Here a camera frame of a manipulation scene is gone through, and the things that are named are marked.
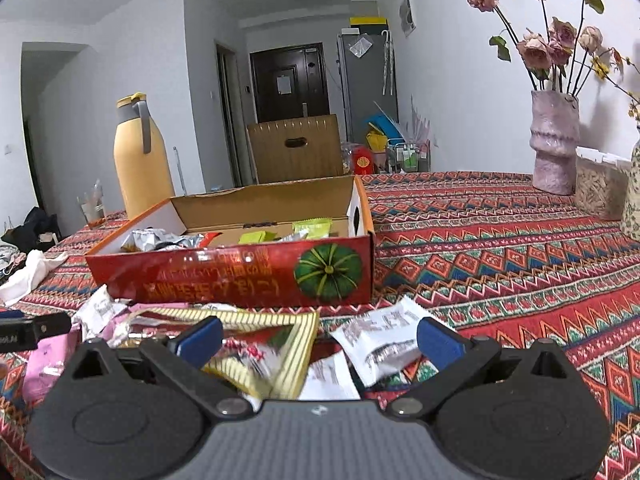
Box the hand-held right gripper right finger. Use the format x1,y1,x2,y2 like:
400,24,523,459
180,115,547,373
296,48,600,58
384,316,587,420

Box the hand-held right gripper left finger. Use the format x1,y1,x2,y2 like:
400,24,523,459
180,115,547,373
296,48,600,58
50,316,256,421

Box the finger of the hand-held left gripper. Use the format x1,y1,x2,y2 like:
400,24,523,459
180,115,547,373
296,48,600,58
33,311,72,350

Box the pile of assorted snack packets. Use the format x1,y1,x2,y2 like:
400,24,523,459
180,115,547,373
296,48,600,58
120,217,333,253
22,285,451,403

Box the red cardboard box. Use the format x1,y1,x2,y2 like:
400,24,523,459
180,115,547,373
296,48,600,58
84,175,376,308

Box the striped-edge snack bag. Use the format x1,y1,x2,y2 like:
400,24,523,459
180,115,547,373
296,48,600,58
132,307,321,401

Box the white crumpled cloth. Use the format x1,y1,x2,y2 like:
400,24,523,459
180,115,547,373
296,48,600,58
0,250,68,306

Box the patterned tablecloth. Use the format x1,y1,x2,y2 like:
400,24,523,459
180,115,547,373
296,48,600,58
0,170,640,480

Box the dark clothes pile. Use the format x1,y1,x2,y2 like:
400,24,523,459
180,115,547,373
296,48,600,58
0,206,63,253

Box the drinking glass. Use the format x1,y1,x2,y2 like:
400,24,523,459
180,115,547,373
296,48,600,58
76,180,107,231

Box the thin white rod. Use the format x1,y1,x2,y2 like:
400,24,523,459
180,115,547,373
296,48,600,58
172,146,189,196

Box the yellow thermos jug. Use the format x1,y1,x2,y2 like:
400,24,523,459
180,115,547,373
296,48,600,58
113,92,177,221

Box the red gift box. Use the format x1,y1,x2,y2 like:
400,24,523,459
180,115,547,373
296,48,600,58
350,146,376,175

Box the brown cardboard box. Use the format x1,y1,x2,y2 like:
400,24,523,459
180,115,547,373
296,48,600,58
247,114,345,184

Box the pink feathery decoration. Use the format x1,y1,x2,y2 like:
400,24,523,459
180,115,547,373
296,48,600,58
405,97,436,146

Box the side room door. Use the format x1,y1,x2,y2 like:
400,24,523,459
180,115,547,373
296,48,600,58
216,42,242,186

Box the clear storage container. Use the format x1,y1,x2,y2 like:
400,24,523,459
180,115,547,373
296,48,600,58
574,146,632,221

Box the blue plastic item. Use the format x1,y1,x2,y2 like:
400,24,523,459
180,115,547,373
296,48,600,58
364,115,401,138

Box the pink textured vase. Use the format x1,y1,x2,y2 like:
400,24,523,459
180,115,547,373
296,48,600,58
530,90,581,196

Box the speckled ceramic vase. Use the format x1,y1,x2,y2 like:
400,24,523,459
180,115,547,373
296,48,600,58
620,137,640,243

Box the dark entrance door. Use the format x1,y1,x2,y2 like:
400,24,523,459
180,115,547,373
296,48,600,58
250,43,326,123

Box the grey refrigerator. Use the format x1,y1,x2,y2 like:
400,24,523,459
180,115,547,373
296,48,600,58
337,32,399,143

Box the white hanging umbrella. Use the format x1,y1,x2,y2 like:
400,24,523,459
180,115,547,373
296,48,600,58
381,30,395,97

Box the bunch of dried pink roses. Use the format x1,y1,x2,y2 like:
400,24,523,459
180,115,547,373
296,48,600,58
459,0,626,93

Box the yellow blossom branches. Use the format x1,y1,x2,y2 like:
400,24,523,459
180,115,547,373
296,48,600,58
590,55,640,121

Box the wire rack with bottles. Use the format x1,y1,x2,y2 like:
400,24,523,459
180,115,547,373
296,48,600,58
386,142,431,173

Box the wall fuse panel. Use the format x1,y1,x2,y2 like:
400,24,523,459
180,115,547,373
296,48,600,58
398,0,417,38

